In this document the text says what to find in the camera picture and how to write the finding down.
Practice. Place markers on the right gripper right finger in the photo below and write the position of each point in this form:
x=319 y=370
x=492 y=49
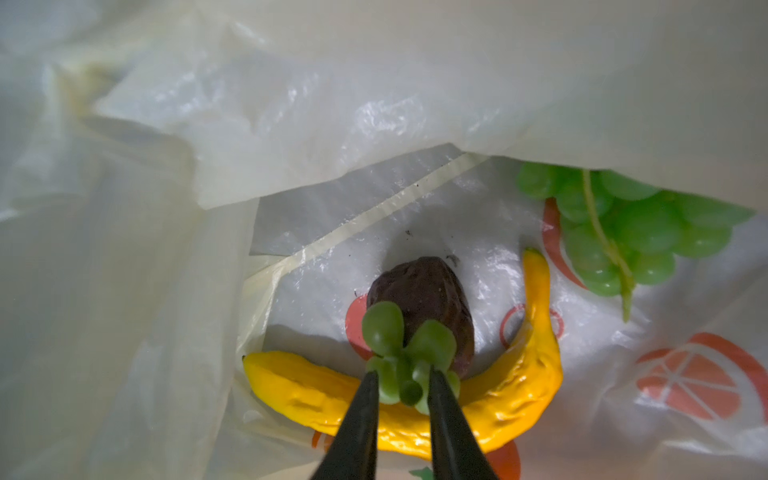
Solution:
x=456 y=454

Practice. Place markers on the green fake grapes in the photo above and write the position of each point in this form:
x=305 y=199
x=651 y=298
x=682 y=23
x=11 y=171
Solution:
x=610 y=234

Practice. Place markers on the cream plastic bag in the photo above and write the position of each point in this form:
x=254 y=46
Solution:
x=186 y=182

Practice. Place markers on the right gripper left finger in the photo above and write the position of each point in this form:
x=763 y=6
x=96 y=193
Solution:
x=353 y=453

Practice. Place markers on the yellow fake banana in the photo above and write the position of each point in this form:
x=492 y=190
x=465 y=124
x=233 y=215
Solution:
x=499 y=404

